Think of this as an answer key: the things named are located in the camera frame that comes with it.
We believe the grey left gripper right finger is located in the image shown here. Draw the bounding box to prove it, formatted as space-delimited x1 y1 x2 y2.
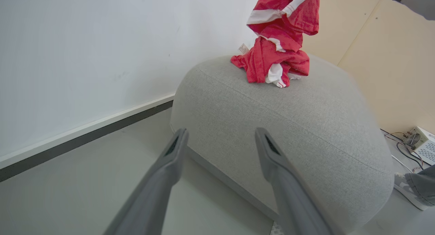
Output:
255 127 334 235

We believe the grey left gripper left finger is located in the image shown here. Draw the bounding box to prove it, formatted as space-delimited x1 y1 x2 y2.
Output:
104 128 189 235

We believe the red and white clothing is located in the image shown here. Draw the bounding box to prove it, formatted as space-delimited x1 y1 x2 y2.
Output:
230 0 321 89

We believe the light grey fabric seat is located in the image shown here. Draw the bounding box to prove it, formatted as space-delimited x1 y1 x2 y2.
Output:
170 53 396 235

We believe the white and dark baseboard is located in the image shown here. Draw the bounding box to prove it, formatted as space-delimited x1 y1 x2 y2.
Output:
0 94 176 183

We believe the person's grey shoe and trouser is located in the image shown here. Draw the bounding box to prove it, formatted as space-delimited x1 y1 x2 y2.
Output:
393 172 431 211

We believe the grey jeans leg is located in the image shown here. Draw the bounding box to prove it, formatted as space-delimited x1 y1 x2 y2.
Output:
404 165 435 207

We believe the white vented electronics box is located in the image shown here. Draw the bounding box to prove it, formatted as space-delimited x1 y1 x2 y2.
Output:
402 126 435 166

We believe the thin white cable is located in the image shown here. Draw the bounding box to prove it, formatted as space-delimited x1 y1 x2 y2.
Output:
391 155 414 174

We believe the thin red wire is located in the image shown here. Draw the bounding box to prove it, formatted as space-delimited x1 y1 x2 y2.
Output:
384 131 424 171

